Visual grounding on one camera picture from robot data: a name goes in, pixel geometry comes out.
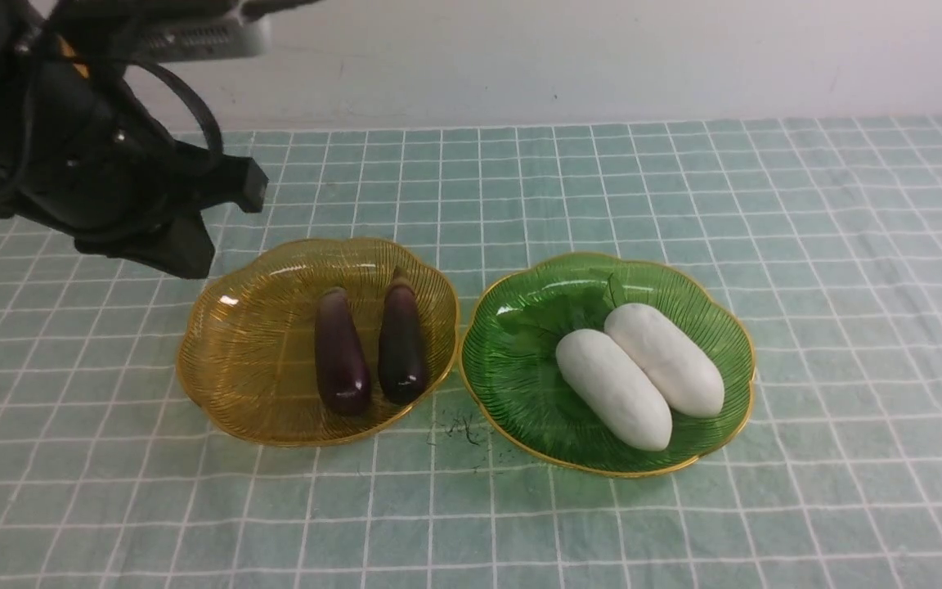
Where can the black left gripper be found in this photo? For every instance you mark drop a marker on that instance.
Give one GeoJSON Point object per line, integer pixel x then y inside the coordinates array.
{"type": "Point", "coordinates": [78, 154]}

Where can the dark purple eggplant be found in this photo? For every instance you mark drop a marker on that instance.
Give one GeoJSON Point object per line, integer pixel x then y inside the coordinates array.
{"type": "Point", "coordinates": [342, 373]}
{"type": "Point", "coordinates": [402, 366]}

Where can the white radish with leaves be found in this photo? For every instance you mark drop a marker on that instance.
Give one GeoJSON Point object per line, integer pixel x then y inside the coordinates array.
{"type": "Point", "coordinates": [680, 370]}
{"type": "Point", "coordinates": [616, 389]}

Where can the amber plastic scalloped plate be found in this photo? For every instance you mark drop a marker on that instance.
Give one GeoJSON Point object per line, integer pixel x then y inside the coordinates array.
{"type": "Point", "coordinates": [247, 358]}

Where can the green plastic scalloped plate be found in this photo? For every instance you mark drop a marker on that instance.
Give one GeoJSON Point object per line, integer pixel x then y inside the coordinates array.
{"type": "Point", "coordinates": [508, 364]}

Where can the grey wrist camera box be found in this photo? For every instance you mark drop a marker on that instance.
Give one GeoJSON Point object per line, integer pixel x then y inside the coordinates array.
{"type": "Point", "coordinates": [220, 38]}

